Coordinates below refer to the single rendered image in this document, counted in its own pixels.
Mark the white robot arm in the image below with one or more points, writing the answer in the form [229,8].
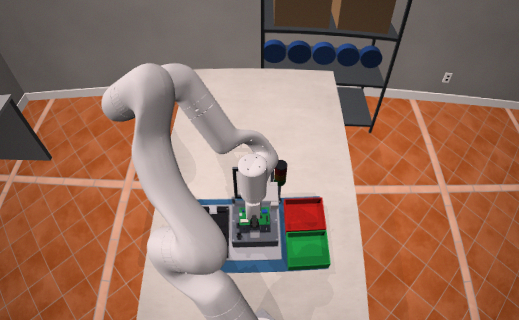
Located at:
[200,246]

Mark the green open bin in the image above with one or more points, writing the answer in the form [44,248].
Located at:
[307,247]

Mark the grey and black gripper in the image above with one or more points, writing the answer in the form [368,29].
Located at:
[253,212]

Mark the green circuit board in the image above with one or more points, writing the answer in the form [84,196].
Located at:
[264,217]

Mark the red bin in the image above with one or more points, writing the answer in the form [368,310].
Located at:
[304,214]

